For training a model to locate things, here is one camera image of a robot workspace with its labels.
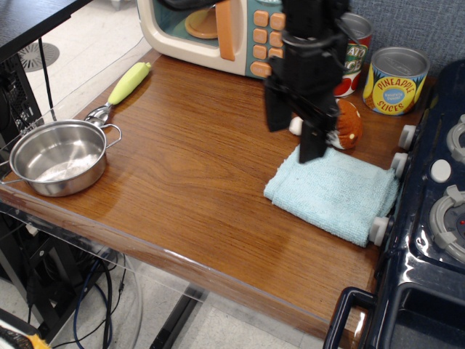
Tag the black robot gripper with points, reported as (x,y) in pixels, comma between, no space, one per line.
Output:
(303,79)

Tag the light blue towel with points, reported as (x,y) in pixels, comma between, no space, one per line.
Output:
(337,193)

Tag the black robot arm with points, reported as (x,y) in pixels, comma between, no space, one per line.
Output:
(314,20)

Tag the white stove knob top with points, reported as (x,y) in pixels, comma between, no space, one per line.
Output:
(406,136)

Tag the white stove knob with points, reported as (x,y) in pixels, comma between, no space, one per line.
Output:
(406,136)
(378,229)
(398,164)

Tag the brown plush mushroom toy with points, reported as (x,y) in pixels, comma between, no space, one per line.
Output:
(345,135)

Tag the toy microwave oven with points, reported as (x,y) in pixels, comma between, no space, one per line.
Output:
(249,34)

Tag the white stove knob middle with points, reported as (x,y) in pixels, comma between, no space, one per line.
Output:
(398,164)

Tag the pineapple slices can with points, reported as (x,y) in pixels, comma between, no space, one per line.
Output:
(395,80)

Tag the tomato sauce can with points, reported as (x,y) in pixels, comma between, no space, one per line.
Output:
(356,53)

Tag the white stove knob bottom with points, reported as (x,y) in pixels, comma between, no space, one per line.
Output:
(378,229)

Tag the orange toy plate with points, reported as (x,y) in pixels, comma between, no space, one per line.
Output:
(202,24)

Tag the dark blue toy stove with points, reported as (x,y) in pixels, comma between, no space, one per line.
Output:
(418,301)

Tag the stainless steel pot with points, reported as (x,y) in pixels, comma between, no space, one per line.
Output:
(63,157)

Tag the black table leg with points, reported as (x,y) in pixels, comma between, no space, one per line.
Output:
(174,324)

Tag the black side desk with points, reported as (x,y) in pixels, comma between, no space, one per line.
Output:
(23,22)

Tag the green handled metal scoop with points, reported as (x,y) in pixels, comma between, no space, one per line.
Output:
(124,87)

